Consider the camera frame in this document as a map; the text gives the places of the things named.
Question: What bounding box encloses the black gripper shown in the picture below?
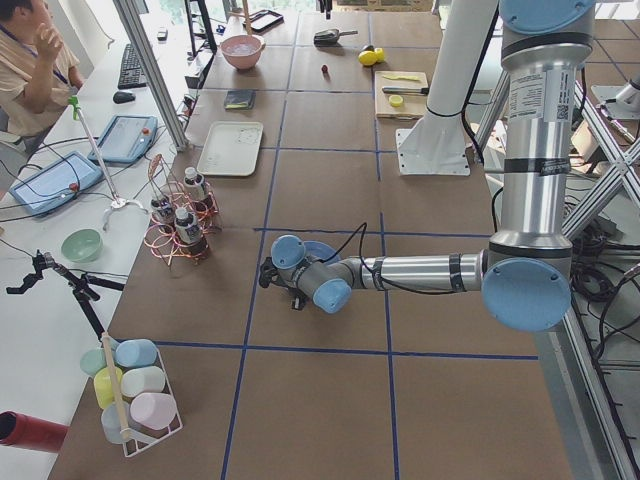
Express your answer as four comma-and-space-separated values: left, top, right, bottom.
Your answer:
258, 256, 306, 310

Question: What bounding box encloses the blue round plate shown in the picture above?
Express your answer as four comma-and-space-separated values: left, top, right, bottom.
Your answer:
304, 240, 341, 265

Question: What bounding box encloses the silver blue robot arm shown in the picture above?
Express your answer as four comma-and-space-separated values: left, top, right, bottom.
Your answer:
259, 1, 594, 331
591, 75, 639, 120

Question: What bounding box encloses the tea bottle front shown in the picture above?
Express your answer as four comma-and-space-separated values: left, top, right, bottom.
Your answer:
175, 207, 209, 258

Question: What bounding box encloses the tea bottle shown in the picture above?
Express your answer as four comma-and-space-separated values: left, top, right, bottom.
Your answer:
151, 193, 175, 226
184, 167, 213, 212
175, 207, 209, 258

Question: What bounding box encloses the tea bottle back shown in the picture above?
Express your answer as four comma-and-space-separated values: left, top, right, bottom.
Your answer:
184, 167, 213, 212

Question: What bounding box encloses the tea bottle middle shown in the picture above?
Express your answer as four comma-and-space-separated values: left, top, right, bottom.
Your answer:
151, 193, 175, 226

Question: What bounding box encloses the cream bear tray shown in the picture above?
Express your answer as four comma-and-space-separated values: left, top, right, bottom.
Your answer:
196, 121, 263, 177

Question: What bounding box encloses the blue plastic cup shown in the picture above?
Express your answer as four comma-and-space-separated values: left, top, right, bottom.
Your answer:
115, 339, 158, 368

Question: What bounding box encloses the white plastic cup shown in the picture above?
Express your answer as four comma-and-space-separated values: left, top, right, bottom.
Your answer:
121, 366, 166, 398

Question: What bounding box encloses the pink plastic cup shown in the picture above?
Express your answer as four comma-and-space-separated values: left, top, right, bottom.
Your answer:
130, 392, 177, 430

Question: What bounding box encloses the reach grabber stick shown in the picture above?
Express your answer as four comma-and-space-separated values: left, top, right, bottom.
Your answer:
68, 95, 149, 231

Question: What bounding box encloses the yellow plastic cup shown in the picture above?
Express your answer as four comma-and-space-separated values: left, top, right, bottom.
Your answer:
93, 367, 114, 410

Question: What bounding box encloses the grey folded cloth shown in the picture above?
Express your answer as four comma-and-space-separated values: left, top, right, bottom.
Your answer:
224, 89, 256, 110

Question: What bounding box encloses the black small tripod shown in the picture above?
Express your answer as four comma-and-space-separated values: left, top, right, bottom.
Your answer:
6, 251, 125, 339

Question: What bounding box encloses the green bowl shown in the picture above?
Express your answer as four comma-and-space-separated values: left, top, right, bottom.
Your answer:
61, 229, 103, 263

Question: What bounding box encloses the half lemon slice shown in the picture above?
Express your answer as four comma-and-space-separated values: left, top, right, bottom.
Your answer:
388, 94, 404, 108

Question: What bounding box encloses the wooden cutting board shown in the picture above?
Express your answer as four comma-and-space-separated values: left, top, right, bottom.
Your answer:
374, 71, 429, 119

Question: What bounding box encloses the blue teach pendant far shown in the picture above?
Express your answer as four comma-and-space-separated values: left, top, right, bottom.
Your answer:
97, 115, 158, 165

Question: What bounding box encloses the blue teach pendant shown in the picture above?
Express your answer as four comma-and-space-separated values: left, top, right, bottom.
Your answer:
97, 115, 158, 165
9, 151, 103, 215

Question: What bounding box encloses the yellow plastic knife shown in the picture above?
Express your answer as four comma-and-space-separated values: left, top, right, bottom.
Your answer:
382, 74, 422, 82

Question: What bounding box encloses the pink bowl with ice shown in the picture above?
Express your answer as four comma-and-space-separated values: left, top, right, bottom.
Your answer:
220, 34, 266, 70

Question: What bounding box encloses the metal scoop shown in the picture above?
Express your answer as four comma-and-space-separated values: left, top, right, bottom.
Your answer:
313, 28, 358, 46

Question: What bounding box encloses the black computer mouse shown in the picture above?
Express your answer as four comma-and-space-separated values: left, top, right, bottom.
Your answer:
112, 90, 136, 104

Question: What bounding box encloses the black keyboard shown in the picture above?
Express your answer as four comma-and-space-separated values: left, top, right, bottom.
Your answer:
117, 44, 147, 90

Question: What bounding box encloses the blue teach pendant near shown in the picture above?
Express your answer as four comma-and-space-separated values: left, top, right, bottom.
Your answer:
9, 151, 103, 215

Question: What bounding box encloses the red cylinder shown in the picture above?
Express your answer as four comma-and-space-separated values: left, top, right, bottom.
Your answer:
1, 411, 68, 453

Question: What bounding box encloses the seated person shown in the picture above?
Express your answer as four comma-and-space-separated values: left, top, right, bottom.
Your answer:
1, 1, 84, 137

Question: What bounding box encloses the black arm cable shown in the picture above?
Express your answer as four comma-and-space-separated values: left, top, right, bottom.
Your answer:
324, 187, 506, 294

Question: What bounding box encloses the copper wire bottle rack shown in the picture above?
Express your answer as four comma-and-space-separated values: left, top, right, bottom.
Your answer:
144, 154, 222, 265

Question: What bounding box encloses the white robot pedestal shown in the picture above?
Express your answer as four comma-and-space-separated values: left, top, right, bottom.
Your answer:
397, 0, 498, 176

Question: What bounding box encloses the white wire cup basket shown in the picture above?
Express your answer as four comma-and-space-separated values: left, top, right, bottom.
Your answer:
101, 333, 183, 458

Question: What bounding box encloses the aluminium frame post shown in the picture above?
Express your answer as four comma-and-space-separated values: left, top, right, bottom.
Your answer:
113, 0, 189, 152

